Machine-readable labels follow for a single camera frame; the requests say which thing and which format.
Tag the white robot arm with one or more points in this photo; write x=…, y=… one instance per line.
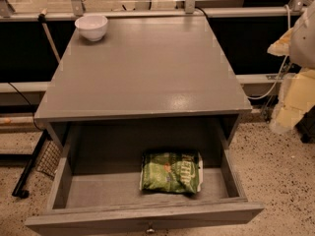
x=302, y=42

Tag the wire mesh basket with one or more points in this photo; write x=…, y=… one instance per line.
x=48, y=159

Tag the black wheeled stand leg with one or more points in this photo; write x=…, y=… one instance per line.
x=19, y=191

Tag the metal rail frame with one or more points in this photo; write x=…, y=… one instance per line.
x=65, y=10

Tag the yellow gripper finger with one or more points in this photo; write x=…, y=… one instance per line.
x=296, y=98
x=281, y=46

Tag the grey wooden cabinet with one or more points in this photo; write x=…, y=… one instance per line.
x=151, y=82

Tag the grey open top drawer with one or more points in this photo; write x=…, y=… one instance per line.
x=96, y=189

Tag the wooden stick with black tape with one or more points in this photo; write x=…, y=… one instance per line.
x=41, y=18

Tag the white ceramic bowl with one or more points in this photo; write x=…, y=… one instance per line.
x=93, y=27

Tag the green jalapeno chip bag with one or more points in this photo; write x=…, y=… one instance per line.
x=176, y=172

